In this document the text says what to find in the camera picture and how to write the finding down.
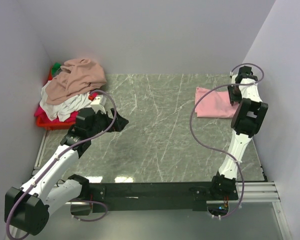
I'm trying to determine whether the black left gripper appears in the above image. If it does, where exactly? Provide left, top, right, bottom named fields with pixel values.
left=87, top=107, right=129, bottom=138

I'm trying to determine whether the pink t shirt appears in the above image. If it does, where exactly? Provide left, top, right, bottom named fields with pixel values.
left=195, top=91, right=239, bottom=119

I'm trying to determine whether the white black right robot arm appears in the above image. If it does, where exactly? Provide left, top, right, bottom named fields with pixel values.
left=209, top=63, right=269, bottom=201

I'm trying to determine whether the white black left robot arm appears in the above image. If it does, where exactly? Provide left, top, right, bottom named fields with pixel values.
left=4, top=108, right=129, bottom=240

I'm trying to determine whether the white t shirt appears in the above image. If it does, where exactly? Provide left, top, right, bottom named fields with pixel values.
left=39, top=82, right=91, bottom=120

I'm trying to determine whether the beige t shirt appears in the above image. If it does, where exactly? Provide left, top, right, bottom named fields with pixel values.
left=45, top=58, right=107, bottom=105

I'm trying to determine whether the red plastic basket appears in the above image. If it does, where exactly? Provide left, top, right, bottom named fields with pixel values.
left=36, top=67, right=75, bottom=131

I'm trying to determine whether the magenta t shirt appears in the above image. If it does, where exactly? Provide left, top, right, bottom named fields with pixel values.
left=34, top=106, right=79, bottom=124

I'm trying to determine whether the green garment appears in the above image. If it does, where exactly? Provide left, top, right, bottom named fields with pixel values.
left=51, top=62, right=62, bottom=76

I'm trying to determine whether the black base beam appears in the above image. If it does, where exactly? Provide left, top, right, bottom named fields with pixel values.
left=59, top=181, right=241, bottom=218

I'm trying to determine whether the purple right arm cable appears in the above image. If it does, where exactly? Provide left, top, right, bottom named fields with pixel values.
left=189, top=62, right=266, bottom=219

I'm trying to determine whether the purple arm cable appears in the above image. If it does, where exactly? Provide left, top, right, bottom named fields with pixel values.
left=5, top=89, right=117, bottom=240
left=189, top=62, right=266, bottom=219

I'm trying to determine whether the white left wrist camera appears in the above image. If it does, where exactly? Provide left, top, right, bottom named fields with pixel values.
left=88, top=92, right=107, bottom=114

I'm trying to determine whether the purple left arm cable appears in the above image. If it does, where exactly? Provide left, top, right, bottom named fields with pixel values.
left=5, top=89, right=117, bottom=240

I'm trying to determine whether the aluminium frame rail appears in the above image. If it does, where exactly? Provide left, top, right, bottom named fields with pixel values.
left=3, top=129, right=293, bottom=240

